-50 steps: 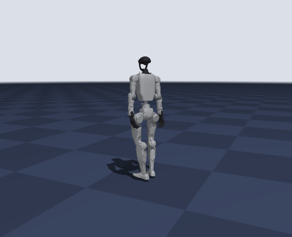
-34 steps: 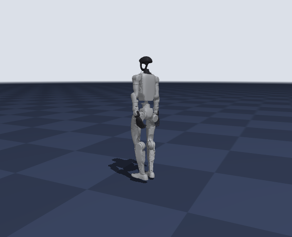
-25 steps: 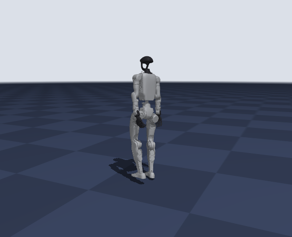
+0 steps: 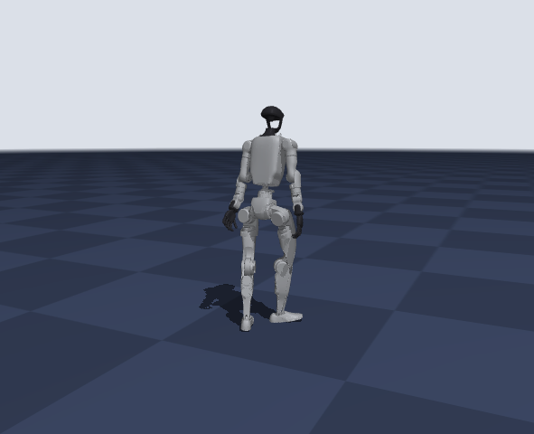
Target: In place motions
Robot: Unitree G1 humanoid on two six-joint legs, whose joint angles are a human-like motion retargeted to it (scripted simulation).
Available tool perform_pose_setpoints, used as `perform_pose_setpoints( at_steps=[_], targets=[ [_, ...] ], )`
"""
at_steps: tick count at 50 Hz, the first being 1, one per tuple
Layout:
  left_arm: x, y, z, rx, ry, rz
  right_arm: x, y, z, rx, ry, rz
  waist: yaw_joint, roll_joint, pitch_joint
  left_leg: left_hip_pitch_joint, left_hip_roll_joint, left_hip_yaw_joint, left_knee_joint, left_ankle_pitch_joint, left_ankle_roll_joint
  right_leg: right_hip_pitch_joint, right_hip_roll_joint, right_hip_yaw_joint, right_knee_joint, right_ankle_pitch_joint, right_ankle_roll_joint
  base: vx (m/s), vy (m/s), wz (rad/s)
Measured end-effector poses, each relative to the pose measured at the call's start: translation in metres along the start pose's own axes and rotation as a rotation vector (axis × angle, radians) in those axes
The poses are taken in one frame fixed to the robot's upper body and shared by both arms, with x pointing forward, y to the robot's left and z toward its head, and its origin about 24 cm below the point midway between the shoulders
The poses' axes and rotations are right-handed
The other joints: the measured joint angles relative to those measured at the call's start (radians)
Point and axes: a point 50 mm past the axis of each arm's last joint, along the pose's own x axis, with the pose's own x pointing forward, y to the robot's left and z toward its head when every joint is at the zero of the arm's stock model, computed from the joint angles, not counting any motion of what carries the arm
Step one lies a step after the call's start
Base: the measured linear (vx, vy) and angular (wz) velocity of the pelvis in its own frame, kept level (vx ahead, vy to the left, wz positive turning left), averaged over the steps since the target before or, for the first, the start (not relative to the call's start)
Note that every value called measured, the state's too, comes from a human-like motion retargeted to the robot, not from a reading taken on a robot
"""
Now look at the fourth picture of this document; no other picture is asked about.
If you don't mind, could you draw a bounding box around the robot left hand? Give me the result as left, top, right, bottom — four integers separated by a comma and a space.
222, 200, 239, 231

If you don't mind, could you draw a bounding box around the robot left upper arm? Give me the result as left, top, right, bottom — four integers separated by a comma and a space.
239, 140, 252, 183

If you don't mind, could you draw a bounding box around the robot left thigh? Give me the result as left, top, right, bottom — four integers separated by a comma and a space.
238, 206, 258, 275

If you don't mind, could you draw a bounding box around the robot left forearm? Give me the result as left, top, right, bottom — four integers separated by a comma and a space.
232, 178, 247, 209

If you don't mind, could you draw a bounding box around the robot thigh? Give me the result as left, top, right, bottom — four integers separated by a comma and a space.
269, 205, 296, 271
238, 206, 258, 275

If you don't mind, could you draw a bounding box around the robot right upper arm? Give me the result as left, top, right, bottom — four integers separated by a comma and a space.
280, 138, 298, 183

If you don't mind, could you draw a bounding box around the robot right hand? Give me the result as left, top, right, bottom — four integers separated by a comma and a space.
292, 204, 304, 239

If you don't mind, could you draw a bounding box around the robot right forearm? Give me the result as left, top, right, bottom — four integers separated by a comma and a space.
289, 171, 304, 212

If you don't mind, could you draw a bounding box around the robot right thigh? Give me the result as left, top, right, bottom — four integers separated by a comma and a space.
269, 205, 296, 271

